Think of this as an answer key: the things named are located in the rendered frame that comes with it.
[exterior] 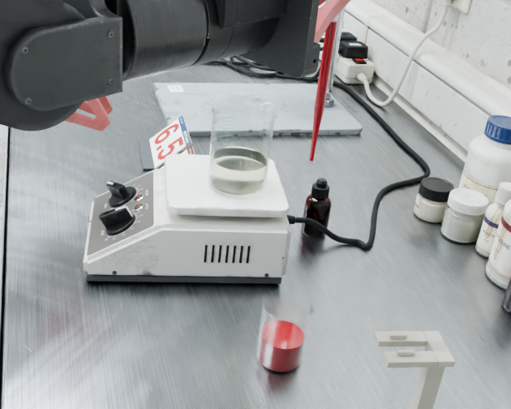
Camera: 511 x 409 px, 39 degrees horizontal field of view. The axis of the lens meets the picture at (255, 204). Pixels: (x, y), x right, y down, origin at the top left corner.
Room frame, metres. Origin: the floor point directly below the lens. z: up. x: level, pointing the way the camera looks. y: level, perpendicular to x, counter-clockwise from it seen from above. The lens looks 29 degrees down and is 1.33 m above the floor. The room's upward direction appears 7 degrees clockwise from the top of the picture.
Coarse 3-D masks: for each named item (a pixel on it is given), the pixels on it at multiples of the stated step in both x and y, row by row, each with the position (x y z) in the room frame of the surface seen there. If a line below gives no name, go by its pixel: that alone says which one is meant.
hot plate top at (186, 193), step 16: (176, 160) 0.70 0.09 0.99; (192, 160) 0.70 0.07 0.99; (208, 160) 0.71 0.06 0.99; (272, 160) 0.73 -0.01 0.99; (176, 176) 0.66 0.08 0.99; (192, 176) 0.67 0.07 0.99; (272, 176) 0.69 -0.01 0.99; (176, 192) 0.63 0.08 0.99; (192, 192) 0.63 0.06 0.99; (208, 192) 0.64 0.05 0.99; (272, 192) 0.65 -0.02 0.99; (176, 208) 0.60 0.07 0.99; (192, 208) 0.60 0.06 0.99; (208, 208) 0.61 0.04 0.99; (224, 208) 0.61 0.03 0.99; (240, 208) 0.61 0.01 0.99; (256, 208) 0.62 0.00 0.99; (272, 208) 0.62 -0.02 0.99; (288, 208) 0.63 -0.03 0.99
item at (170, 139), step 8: (176, 120) 0.93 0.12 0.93; (168, 128) 0.93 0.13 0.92; (176, 128) 0.91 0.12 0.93; (160, 136) 0.92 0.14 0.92; (168, 136) 0.90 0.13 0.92; (176, 136) 0.89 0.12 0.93; (160, 144) 0.89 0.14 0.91; (168, 144) 0.88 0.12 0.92; (176, 144) 0.87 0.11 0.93; (184, 144) 0.86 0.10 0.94; (160, 152) 0.87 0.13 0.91; (168, 152) 0.86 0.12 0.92; (160, 160) 0.85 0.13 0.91
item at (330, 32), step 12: (336, 24) 0.50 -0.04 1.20; (324, 36) 0.51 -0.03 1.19; (324, 48) 0.50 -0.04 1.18; (324, 60) 0.50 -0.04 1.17; (324, 72) 0.50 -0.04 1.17; (324, 84) 0.50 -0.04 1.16; (324, 96) 0.50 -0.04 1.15; (312, 132) 0.51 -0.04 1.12; (312, 144) 0.50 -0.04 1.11; (312, 156) 0.50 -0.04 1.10
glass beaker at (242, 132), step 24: (216, 120) 0.64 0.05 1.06; (240, 120) 0.69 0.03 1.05; (264, 120) 0.68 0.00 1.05; (216, 144) 0.64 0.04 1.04; (240, 144) 0.63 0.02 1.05; (264, 144) 0.64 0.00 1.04; (216, 168) 0.64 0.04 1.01; (240, 168) 0.63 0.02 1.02; (264, 168) 0.64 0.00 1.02; (240, 192) 0.63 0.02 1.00
